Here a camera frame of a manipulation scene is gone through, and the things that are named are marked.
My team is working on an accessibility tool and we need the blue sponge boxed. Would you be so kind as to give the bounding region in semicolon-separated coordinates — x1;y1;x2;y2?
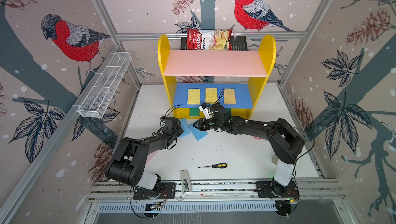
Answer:
188;124;208;141
179;118;191;138

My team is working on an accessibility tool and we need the light green foam sponge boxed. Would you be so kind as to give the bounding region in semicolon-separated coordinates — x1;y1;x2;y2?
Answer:
189;108;200;117

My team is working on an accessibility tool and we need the yellow cellulose sponge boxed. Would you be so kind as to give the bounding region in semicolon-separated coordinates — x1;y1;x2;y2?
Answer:
205;88;218;104

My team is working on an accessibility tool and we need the pale yellow sponge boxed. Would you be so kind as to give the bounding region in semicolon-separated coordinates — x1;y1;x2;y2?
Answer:
224;88;236;105

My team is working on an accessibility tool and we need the dark green scouring sponge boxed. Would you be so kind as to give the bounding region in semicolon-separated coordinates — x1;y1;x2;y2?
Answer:
225;108;232;116

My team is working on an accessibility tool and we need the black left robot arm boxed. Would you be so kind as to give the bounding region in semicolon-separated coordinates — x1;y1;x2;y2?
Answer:
105;116;184;195

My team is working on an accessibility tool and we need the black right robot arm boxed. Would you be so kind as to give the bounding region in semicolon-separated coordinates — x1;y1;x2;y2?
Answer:
193;103;305;197

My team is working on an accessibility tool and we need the yellow wooden shelf unit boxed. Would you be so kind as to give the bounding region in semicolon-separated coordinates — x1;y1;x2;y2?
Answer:
158;34;276;119

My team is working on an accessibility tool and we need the black yellow screwdriver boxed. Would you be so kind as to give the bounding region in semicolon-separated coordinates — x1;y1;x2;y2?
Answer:
199;163;228;169

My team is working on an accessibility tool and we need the red cassava chips bag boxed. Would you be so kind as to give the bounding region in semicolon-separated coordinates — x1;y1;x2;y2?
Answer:
187;29;233;50

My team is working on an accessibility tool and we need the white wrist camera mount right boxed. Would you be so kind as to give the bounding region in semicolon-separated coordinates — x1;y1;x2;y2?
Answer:
199;103;213;119

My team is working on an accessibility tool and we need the grey metal bracket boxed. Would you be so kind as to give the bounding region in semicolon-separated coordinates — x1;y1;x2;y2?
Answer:
180;169;192;194

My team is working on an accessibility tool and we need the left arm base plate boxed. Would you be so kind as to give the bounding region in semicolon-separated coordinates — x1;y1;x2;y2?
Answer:
133;182;176;200

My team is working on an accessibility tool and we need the aluminium rail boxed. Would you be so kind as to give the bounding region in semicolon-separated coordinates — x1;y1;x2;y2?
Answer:
88;178;345;201

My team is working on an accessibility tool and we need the white wire mesh basket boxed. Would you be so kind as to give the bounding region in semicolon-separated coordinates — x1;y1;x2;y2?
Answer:
77;52;132;118

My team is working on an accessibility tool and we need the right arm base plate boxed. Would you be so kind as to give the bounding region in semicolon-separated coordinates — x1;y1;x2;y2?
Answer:
255;179;300;199

